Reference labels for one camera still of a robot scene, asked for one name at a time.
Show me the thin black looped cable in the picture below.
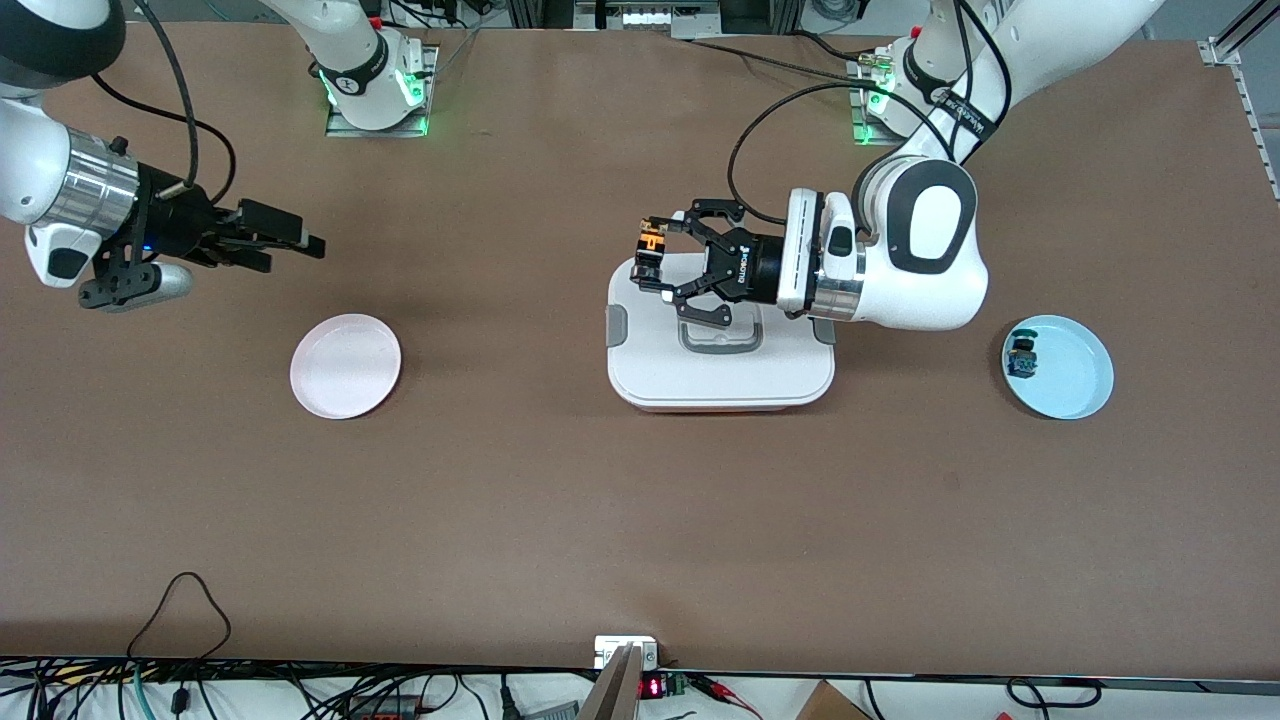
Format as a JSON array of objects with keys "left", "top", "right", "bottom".
[{"left": 127, "top": 572, "right": 233, "bottom": 661}]

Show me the black looped floor cable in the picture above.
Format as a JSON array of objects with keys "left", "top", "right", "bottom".
[{"left": 1005, "top": 677, "right": 1103, "bottom": 709}]

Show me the red clip test lead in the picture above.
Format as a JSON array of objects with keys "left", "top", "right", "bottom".
[{"left": 690, "top": 675, "right": 763, "bottom": 720}]

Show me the black cable across table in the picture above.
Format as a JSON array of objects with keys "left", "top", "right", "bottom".
[{"left": 680, "top": 36, "right": 881, "bottom": 87}]

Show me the grey lunch box lid handle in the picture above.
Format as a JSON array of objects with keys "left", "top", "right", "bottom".
[{"left": 678, "top": 300, "right": 766, "bottom": 355}]

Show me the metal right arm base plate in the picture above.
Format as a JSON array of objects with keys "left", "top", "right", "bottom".
[{"left": 325, "top": 45, "right": 439, "bottom": 138}]

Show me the round light blue plate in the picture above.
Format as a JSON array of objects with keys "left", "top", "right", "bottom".
[{"left": 1002, "top": 315, "right": 1115, "bottom": 421}]

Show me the orange push button switch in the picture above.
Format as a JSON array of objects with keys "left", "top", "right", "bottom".
[{"left": 632, "top": 216, "right": 671, "bottom": 293}]

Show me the round pink plate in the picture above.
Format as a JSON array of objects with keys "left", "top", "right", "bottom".
[{"left": 290, "top": 313, "right": 403, "bottom": 420}]

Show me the white bracket with wooden bar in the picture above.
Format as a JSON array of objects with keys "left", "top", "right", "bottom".
[{"left": 580, "top": 635, "right": 661, "bottom": 720}]

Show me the aluminium frame rail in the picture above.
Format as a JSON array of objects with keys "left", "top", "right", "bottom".
[{"left": 1198, "top": 0, "right": 1280, "bottom": 201}]

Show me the white lidded lunch box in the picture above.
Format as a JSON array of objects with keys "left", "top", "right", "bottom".
[{"left": 606, "top": 253, "right": 836, "bottom": 414}]

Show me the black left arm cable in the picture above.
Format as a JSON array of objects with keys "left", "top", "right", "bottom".
[{"left": 727, "top": 0, "right": 1011, "bottom": 226}]

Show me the silver device with white label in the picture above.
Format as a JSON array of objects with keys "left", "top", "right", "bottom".
[{"left": 575, "top": 0, "right": 721, "bottom": 39}]

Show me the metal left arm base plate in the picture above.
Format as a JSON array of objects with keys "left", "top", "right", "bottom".
[{"left": 850, "top": 50, "right": 959, "bottom": 148}]

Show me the brown cardboard box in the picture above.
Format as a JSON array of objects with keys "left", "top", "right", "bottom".
[{"left": 795, "top": 680, "right": 871, "bottom": 720}]

